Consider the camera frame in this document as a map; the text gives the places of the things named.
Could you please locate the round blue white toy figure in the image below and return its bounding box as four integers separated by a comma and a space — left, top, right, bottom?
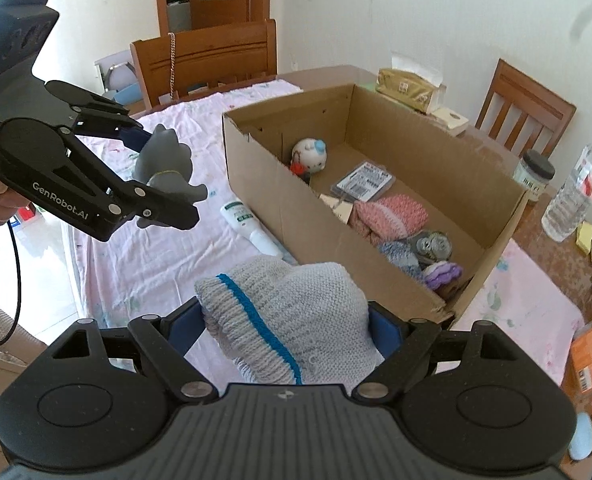
291, 138, 331, 173

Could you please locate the clear staple pack with barcode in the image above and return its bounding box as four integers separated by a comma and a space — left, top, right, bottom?
330, 161, 395, 198

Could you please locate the pink floral cloth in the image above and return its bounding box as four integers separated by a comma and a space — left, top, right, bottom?
60, 80, 584, 386

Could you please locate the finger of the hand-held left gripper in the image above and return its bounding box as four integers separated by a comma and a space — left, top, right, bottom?
68, 134, 200, 231
46, 80, 154, 153

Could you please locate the small beige box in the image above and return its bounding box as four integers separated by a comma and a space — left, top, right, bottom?
428, 106, 469, 137

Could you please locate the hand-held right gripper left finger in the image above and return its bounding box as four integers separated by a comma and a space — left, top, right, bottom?
43, 297, 217, 403

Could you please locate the clear plastic water bottle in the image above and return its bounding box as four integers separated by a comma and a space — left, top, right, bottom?
541, 125, 592, 243

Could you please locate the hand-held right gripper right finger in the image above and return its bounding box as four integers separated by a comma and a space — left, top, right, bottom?
353, 301, 522, 403

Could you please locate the purple crochet flower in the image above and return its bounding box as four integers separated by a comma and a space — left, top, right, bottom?
422, 260, 464, 295

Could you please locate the glass jar with black lid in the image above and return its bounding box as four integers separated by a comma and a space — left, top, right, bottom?
512, 149, 557, 203

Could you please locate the pink knit sock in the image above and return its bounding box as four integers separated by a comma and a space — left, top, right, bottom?
348, 194, 429, 247

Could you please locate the wooden slatted chair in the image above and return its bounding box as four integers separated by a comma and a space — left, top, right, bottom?
475, 58, 577, 158

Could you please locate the yellow tissue box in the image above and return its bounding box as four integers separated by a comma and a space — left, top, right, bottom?
376, 67, 448, 115

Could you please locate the grey elephant toy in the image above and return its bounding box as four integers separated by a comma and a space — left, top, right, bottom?
132, 124, 209, 228

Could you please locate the wooden chair with chain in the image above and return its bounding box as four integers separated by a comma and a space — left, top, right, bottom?
130, 19, 279, 111

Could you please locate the white glue tube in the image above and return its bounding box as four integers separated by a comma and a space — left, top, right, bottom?
220, 201, 284, 258

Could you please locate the metal chain with tag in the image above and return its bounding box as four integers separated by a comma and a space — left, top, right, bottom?
167, 32, 177, 101

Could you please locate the cardboard box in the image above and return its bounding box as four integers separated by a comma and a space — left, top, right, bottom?
222, 83, 531, 326

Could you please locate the grey round toy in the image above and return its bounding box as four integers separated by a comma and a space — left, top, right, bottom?
408, 230, 453, 266

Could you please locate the blue grey knit sock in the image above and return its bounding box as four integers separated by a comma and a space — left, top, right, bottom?
377, 240, 427, 281

